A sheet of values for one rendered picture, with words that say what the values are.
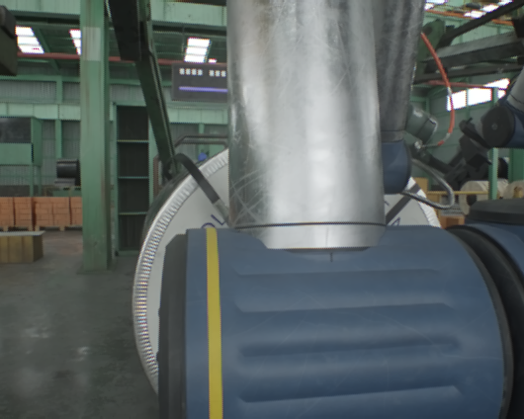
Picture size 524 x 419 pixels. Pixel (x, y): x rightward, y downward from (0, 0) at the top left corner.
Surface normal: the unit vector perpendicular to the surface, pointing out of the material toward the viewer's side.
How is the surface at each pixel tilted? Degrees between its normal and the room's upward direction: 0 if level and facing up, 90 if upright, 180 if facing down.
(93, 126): 90
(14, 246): 90
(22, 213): 90
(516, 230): 90
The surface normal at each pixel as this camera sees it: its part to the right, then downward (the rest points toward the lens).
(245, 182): -0.73, -0.06
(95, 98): 0.25, 0.06
